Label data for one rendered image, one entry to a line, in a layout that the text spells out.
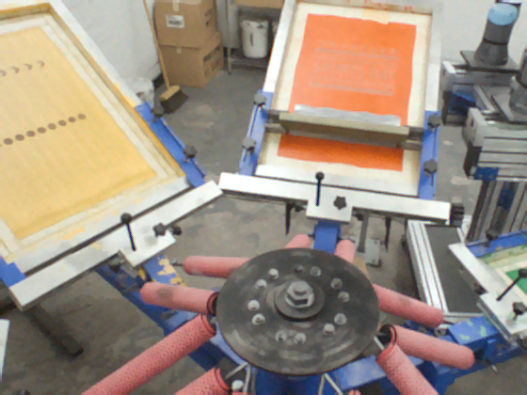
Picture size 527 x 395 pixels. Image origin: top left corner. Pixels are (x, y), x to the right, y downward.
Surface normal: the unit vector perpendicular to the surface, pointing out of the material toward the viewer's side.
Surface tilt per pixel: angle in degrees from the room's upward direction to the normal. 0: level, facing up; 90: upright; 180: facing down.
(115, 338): 0
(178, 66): 90
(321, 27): 32
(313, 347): 0
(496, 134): 90
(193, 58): 89
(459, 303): 0
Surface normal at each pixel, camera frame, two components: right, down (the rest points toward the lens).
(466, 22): -0.14, 0.55
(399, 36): -0.02, -0.40
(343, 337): 0.07, -0.82
